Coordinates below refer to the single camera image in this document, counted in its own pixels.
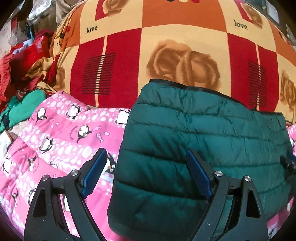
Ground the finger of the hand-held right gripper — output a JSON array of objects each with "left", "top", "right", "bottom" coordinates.
[{"left": 280, "top": 155, "right": 296, "bottom": 172}]

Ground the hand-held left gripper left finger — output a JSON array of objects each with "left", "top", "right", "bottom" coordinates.
[{"left": 24, "top": 148, "right": 108, "bottom": 241}]

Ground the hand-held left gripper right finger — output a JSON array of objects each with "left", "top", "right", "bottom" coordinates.
[{"left": 186, "top": 149, "right": 269, "bottom": 241}]

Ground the green puffer jacket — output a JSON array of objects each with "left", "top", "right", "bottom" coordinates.
[{"left": 107, "top": 79, "right": 293, "bottom": 237}]

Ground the pile of red clothes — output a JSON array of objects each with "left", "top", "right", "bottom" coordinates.
[{"left": 0, "top": 29, "right": 58, "bottom": 112}]

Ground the pink penguin quilt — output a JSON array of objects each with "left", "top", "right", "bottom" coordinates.
[{"left": 0, "top": 91, "right": 296, "bottom": 241}]

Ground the white patterned cloth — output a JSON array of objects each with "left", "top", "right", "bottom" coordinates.
[{"left": 0, "top": 130, "right": 18, "bottom": 154}]

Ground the light green cloth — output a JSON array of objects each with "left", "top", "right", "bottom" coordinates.
[{"left": 0, "top": 89, "right": 47, "bottom": 131}]

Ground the yellow red floral cloth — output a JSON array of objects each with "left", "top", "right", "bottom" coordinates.
[{"left": 25, "top": 56, "right": 59, "bottom": 91}]

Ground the rose patterned checked blanket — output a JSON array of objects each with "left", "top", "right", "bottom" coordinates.
[{"left": 50, "top": 0, "right": 296, "bottom": 123}]

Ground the clear plastic bag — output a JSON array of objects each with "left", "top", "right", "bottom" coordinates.
[{"left": 26, "top": 0, "right": 56, "bottom": 26}]

